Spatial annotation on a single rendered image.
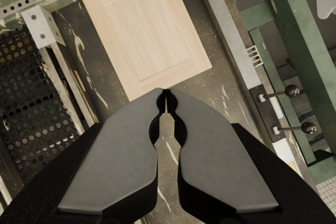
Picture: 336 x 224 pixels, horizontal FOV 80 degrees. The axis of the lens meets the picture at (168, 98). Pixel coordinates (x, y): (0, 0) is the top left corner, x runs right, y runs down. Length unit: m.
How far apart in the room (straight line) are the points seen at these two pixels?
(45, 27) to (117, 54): 0.23
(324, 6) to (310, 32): 0.36
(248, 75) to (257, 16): 0.25
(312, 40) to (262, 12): 0.20
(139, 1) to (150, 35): 0.12
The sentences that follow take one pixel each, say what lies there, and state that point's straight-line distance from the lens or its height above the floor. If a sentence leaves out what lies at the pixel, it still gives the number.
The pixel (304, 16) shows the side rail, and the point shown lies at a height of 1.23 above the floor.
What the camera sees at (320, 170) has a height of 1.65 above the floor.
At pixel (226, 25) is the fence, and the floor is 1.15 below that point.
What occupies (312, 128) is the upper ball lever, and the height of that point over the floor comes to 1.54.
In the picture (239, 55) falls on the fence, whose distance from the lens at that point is 0.74.
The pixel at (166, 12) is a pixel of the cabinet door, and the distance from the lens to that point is 0.76.
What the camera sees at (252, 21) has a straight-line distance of 0.87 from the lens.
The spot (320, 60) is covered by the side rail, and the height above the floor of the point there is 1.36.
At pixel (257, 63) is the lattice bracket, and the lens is 0.80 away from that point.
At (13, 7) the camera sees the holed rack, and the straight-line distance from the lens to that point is 0.86.
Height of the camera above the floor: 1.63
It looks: 32 degrees down
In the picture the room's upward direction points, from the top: 155 degrees clockwise
